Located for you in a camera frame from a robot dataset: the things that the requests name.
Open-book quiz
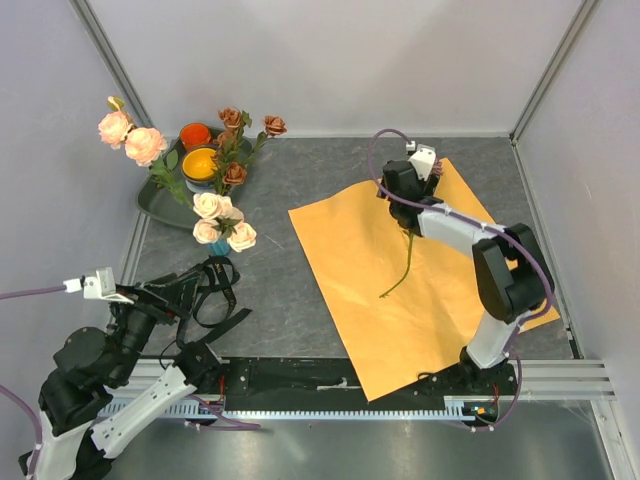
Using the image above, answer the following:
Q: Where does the orange wrapping paper sheet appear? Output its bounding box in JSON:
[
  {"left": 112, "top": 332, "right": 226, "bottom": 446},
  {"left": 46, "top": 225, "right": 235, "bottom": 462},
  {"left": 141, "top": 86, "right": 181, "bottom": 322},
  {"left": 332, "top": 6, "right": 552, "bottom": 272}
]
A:
[{"left": 288, "top": 157, "right": 561, "bottom": 404}]

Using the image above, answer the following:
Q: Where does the grey slotted cable duct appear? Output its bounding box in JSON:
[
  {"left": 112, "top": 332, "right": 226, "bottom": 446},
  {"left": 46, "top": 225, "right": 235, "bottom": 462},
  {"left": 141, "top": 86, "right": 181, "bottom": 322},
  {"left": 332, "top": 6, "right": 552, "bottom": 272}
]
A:
[{"left": 98, "top": 397, "right": 498, "bottom": 421}]

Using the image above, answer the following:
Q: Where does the black ribbon with gold text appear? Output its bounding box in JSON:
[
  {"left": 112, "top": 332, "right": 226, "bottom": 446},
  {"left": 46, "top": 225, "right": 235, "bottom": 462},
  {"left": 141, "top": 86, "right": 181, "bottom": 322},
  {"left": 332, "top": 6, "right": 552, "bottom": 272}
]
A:
[{"left": 174, "top": 255, "right": 254, "bottom": 351}]

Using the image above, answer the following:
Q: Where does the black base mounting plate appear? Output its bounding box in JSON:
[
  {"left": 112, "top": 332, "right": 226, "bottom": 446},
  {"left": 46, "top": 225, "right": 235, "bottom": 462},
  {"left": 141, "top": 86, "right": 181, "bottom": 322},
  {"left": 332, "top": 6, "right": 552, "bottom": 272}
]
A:
[{"left": 211, "top": 357, "right": 518, "bottom": 397}]

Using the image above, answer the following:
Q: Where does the right aluminium frame post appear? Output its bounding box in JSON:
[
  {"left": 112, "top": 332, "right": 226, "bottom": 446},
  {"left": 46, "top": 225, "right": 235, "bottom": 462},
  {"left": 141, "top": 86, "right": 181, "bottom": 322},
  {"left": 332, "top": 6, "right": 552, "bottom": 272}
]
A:
[{"left": 509, "top": 0, "right": 600, "bottom": 147}]

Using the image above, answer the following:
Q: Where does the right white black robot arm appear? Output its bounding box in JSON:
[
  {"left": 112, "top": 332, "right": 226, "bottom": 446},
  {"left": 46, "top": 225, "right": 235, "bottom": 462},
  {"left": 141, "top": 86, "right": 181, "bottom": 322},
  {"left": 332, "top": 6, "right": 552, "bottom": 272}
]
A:
[{"left": 379, "top": 160, "right": 554, "bottom": 394}]

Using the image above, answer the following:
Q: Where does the blue ribbed vase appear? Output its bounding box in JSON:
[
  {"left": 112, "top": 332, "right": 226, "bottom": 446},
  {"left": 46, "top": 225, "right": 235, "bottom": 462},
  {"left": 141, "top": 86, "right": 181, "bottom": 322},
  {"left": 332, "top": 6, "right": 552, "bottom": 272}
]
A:
[{"left": 207, "top": 239, "right": 231, "bottom": 256}]

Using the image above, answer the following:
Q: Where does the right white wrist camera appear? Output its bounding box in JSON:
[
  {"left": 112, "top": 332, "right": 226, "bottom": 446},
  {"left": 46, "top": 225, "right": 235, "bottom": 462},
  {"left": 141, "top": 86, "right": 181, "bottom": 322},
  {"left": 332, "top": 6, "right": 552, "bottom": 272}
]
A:
[{"left": 405, "top": 140, "right": 441, "bottom": 181}]

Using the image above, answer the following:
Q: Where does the grey green plastic tray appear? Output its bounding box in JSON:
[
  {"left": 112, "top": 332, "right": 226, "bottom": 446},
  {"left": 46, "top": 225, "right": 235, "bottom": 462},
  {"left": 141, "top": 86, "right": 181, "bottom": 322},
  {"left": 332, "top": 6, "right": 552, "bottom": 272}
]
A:
[{"left": 134, "top": 127, "right": 255, "bottom": 231}]

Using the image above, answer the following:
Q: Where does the peach pink rose stem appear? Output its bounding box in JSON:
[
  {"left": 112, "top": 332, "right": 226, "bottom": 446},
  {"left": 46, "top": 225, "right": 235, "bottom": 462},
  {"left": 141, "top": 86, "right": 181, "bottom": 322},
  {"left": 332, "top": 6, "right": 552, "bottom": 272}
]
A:
[{"left": 98, "top": 96, "right": 193, "bottom": 208}]

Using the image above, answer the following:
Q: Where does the white plate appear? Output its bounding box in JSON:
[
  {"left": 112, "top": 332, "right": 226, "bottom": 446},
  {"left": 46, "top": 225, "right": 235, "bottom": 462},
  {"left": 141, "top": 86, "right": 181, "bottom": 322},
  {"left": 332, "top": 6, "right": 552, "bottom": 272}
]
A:
[{"left": 185, "top": 181, "right": 198, "bottom": 194}]

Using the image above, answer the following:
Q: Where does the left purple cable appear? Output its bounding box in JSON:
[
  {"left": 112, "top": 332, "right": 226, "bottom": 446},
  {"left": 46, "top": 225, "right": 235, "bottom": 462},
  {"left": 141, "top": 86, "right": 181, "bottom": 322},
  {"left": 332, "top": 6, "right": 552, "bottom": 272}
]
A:
[{"left": 0, "top": 282, "right": 264, "bottom": 476}]

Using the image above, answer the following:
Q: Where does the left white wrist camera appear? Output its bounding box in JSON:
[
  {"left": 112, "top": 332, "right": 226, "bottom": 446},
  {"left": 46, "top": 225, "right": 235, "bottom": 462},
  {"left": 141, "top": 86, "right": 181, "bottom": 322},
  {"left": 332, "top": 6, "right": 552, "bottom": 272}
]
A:
[{"left": 63, "top": 267, "right": 134, "bottom": 304}]

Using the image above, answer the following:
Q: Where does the orange plastic cup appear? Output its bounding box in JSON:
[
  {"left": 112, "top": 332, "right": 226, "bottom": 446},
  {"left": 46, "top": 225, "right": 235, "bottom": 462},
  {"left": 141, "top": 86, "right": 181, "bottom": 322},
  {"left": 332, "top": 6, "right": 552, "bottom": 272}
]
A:
[{"left": 179, "top": 122, "right": 212, "bottom": 152}]

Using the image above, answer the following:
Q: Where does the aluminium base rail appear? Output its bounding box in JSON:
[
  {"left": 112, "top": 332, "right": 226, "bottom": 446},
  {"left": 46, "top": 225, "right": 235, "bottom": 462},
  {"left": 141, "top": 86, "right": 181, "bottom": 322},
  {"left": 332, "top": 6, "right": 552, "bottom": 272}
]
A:
[{"left": 519, "top": 359, "right": 616, "bottom": 401}]

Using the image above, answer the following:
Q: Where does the cream white rose stem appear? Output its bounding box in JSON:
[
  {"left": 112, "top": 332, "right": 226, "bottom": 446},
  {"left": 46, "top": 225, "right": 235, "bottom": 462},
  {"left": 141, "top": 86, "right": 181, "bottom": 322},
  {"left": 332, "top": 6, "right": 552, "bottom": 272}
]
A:
[{"left": 192, "top": 192, "right": 257, "bottom": 253}]

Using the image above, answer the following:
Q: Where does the dark grey bowl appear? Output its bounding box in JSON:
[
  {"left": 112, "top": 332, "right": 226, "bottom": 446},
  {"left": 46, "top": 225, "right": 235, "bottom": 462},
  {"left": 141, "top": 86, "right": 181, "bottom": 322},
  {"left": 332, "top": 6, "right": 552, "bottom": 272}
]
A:
[{"left": 183, "top": 173, "right": 218, "bottom": 193}]

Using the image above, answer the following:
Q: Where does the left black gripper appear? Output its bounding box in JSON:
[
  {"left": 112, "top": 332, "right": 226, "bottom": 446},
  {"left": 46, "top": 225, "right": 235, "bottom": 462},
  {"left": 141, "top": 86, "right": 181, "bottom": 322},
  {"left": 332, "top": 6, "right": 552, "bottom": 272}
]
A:
[{"left": 110, "top": 270, "right": 202, "bottom": 383}]

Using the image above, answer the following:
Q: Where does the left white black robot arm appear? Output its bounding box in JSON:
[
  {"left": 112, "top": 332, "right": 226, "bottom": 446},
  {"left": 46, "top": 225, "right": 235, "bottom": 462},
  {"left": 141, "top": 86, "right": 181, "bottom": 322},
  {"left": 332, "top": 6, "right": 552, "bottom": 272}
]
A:
[{"left": 19, "top": 268, "right": 221, "bottom": 479}]

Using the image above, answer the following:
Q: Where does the aluminium frame post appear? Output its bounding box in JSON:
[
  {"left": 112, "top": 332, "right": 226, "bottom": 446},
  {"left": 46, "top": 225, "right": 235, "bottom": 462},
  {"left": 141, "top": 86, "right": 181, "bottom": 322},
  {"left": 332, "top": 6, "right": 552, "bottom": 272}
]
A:
[
  {"left": 69, "top": 0, "right": 153, "bottom": 127},
  {"left": 509, "top": 0, "right": 600, "bottom": 147}
]

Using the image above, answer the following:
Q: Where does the brown rose stem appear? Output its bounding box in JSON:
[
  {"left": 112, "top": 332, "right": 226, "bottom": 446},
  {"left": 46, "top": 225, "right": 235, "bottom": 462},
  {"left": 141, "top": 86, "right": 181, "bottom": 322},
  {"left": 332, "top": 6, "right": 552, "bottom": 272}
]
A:
[{"left": 213, "top": 107, "right": 287, "bottom": 195}]

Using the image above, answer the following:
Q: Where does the left aluminium frame post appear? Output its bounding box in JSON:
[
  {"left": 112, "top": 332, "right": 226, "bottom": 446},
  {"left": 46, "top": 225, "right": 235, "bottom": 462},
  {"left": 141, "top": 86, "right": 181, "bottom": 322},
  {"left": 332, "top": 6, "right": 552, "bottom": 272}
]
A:
[{"left": 69, "top": 0, "right": 153, "bottom": 127}]

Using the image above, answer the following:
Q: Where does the orange bowl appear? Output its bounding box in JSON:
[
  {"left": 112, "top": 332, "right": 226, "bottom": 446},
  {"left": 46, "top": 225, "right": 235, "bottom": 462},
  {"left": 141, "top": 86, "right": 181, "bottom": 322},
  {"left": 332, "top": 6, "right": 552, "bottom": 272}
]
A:
[{"left": 181, "top": 146, "right": 219, "bottom": 182}]

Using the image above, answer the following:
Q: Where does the mauve purple rose stem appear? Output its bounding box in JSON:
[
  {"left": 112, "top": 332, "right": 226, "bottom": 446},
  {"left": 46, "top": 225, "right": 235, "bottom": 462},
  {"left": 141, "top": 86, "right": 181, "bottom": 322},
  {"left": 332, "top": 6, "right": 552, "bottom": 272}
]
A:
[{"left": 377, "top": 158, "right": 443, "bottom": 298}]

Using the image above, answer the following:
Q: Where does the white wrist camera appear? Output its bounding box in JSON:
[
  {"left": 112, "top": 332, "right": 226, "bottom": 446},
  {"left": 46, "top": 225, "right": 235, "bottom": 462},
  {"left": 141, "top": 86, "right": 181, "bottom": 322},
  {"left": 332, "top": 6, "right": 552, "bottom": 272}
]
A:
[
  {"left": 63, "top": 267, "right": 134, "bottom": 304},
  {"left": 405, "top": 140, "right": 441, "bottom": 181}
]

